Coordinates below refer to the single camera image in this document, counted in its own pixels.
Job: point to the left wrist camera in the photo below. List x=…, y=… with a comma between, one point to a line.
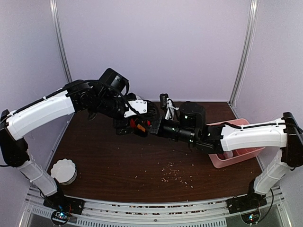
x=139, y=106

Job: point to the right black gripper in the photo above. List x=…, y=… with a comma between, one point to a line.
x=157, y=128

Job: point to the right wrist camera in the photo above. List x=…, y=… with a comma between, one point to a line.
x=167, y=105

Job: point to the white scalloped bowl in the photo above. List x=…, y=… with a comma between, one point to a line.
x=64, y=171

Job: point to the black argyle sock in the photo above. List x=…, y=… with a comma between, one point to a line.
x=140, y=127

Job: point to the left aluminium frame post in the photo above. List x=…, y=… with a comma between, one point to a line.
x=59, y=37

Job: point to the front aluminium rail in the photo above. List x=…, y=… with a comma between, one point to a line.
x=205, y=213

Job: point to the aluminium frame post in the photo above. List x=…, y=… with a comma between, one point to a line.
x=59, y=37
x=245, y=51

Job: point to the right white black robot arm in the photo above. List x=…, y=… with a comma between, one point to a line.
x=283, y=133

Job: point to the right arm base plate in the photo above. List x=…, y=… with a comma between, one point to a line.
x=245, y=203

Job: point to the right aluminium frame post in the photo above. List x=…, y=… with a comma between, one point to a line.
x=245, y=51

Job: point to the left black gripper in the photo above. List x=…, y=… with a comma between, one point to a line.
x=118, y=125

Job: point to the pink divided organizer box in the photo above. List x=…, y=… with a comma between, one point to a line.
x=239, y=155

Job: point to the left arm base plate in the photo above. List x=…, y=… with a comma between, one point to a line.
x=69, y=205

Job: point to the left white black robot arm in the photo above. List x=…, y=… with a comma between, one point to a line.
x=72, y=98

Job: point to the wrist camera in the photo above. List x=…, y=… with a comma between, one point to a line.
x=139, y=106
x=167, y=105

